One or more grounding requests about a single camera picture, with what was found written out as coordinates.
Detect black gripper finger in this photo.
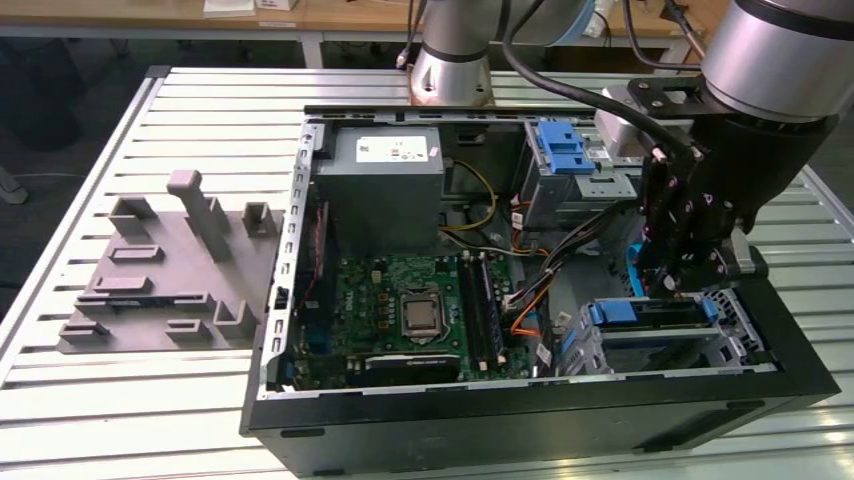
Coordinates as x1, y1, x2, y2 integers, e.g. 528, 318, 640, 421
640, 143, 702, 289
666, 199, 736, 294

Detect hard disk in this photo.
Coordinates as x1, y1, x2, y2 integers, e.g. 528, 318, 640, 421
590, 297, 720, 332

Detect metal disk bay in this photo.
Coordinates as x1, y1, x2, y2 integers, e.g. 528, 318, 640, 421
557, 289, 767, 376

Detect metal drive cage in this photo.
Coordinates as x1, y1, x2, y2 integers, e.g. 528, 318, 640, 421
524, 117, 653, 231

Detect blue plastic drive latch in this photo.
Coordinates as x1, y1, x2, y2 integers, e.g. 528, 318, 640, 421
537, 119, 596, 175

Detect black RAM slot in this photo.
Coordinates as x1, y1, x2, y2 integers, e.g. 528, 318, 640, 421
477, 252, 500, 369
466, 252, 492, 370
458, 252, 484, 370
485, 252, 508, 368

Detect CPU socket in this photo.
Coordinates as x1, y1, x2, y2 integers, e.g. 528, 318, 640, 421
398, 288, 448, 345

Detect grey power supply unit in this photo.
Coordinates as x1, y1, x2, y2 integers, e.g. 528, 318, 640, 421
313, 124, 448, 256

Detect silver CPU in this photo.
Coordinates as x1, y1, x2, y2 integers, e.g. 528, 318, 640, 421
405, 299, 441, 335

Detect green motherboard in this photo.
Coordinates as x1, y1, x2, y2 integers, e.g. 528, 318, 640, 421
293, 252, 536, 389

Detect black graphics card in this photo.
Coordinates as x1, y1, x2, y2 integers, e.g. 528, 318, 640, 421
346, 352, 464, 387

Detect black PC case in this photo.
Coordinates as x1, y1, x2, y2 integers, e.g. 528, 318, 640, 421
239, 104, 841, 479

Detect white paper box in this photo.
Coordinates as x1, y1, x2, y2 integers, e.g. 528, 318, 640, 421
203, 0, 257, 19

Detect grey parts rack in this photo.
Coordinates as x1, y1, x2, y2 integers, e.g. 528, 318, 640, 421
58, 169, 286, 357

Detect wooden desk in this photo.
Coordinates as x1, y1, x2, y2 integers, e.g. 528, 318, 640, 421
0, 0, 708, 69

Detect grey desk foot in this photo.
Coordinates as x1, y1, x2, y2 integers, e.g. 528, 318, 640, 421
0, 164, 30, 205

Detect grey wrist camera block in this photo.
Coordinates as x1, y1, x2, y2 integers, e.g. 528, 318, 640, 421
724, 234, 771, 277

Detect blue data wire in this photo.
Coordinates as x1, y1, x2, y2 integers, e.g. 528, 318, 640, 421
625, 242, 650, 299

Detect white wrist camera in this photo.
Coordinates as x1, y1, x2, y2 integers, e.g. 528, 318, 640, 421
593, 84, 653, 164

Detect black wire bundle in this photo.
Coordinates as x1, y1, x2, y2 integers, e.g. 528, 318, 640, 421
504, 192, 646, 337

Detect yellow black supply wires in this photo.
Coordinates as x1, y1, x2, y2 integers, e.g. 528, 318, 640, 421
438, 158, 501, 234

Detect black camera cable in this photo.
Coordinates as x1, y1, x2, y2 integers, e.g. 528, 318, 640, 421
500, 0, 702, 166

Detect hanging grey cable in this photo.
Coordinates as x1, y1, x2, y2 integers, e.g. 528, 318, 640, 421
397, 0, 429, 69

